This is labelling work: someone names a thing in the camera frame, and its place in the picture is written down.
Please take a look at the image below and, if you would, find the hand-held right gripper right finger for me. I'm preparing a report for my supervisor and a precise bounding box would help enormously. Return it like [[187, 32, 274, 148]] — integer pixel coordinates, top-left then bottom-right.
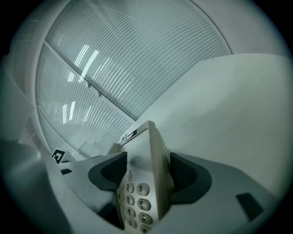
[[159, 152, 282, 234]]

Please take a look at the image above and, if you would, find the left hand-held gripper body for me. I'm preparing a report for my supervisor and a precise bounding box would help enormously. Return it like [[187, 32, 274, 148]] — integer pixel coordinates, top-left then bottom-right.
[[51, 149, 73, 165]]

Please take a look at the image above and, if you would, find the white desk telephone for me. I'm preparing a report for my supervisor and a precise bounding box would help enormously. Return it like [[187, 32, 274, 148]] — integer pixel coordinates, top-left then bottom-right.
[[109, 120, 176, 234]]

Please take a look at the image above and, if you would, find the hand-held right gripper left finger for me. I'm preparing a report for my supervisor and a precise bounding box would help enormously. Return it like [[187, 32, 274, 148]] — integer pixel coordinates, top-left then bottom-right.
[[45, 151, 128, 232]]

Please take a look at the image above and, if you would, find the wide white window blind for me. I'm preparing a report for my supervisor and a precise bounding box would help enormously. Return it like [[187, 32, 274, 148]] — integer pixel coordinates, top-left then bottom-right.
[[35, 43, 135, 159]]

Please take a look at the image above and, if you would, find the narrow white window blind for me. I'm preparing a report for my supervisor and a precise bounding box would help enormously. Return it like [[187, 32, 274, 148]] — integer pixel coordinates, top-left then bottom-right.
[[45, 0, 234, 121]]

